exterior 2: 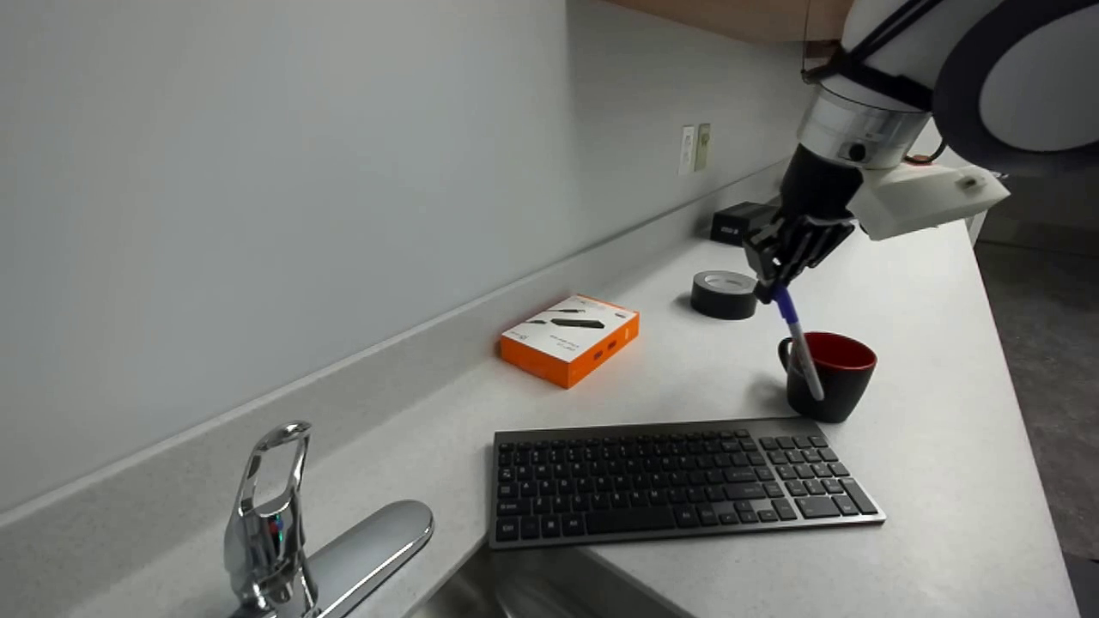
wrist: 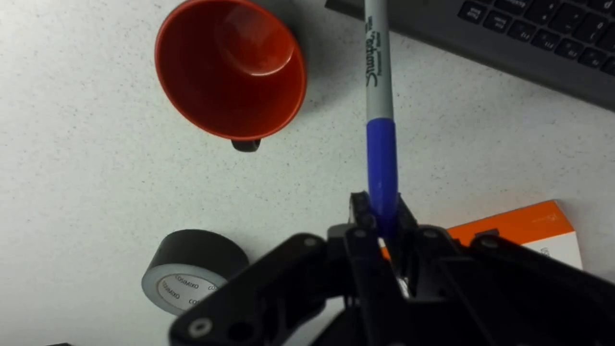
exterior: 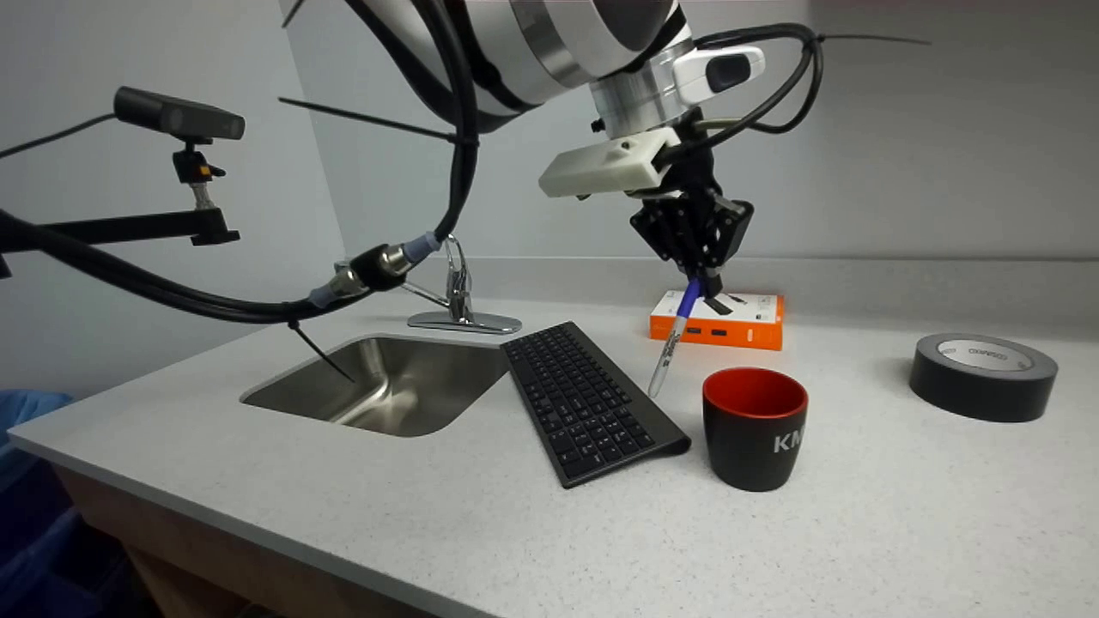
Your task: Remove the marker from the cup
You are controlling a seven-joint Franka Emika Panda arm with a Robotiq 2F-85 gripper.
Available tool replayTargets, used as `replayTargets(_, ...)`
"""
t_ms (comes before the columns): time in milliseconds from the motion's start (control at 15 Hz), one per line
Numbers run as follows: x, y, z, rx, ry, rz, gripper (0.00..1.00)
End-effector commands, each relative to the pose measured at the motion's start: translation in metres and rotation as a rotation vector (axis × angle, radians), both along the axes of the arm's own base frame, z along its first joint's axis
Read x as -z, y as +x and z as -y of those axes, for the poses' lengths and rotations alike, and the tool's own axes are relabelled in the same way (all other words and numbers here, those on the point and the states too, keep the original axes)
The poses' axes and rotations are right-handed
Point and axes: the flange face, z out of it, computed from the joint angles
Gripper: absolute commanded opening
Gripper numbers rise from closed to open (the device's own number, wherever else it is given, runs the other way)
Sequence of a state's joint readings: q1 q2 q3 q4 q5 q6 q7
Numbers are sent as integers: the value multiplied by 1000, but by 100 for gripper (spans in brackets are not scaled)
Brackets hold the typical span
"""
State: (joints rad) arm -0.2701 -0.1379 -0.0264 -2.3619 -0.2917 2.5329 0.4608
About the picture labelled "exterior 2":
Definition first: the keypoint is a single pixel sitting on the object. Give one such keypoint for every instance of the steel sink basin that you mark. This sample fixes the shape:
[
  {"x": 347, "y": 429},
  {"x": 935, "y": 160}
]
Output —
[{"x": 536, "y": 588}]

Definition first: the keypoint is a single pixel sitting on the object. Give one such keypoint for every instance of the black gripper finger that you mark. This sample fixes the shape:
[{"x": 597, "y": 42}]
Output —
[
  {"x": 770, "y": 253},
  {"x": 818, "y": 246}
]

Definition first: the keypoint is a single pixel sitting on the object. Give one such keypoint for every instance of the white wall outlet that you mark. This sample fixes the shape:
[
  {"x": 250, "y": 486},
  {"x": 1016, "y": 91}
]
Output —
[{"x": 695, "y": 147}]

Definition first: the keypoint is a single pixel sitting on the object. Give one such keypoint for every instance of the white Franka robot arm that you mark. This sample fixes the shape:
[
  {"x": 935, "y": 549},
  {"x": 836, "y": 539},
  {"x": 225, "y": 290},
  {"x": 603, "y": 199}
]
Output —
[{"x": 915, "y": 70}]

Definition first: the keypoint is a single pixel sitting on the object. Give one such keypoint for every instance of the black mug with red inside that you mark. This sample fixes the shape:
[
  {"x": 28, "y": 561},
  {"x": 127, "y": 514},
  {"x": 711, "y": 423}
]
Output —
[{"x": 842, "y": 383}]

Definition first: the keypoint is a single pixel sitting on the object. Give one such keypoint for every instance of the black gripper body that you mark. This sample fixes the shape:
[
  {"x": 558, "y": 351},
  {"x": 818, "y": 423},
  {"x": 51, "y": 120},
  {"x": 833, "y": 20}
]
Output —
[{"x": 818, "y": 190}]

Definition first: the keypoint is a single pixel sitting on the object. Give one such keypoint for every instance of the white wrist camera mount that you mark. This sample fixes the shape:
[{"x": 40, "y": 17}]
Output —
[{"x": 928, "y": 199}]

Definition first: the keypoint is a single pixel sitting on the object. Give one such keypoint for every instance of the black and silver keyboard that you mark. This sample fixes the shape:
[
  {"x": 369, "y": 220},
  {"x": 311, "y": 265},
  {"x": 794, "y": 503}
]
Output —
[{"x": 674, "y": 483}]

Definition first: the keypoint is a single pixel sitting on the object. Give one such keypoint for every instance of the blue marker pen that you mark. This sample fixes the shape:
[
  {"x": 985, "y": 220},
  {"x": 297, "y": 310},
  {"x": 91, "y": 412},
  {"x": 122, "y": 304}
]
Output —
[{"x": 797, "y": 343}]

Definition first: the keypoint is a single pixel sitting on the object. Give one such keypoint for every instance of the orange and white box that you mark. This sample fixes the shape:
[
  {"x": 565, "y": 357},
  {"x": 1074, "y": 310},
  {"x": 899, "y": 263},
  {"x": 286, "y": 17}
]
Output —
[{"x": 568, "y": 337}]

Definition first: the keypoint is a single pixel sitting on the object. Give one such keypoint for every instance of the chrome sink faucet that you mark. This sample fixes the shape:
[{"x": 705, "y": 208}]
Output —
[{"x": 276, "y": 549}]

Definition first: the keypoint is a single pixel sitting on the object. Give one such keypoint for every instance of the small black box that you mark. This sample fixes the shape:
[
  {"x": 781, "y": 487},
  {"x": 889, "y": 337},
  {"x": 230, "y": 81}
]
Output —
[{"x": 734, "y": 224}]

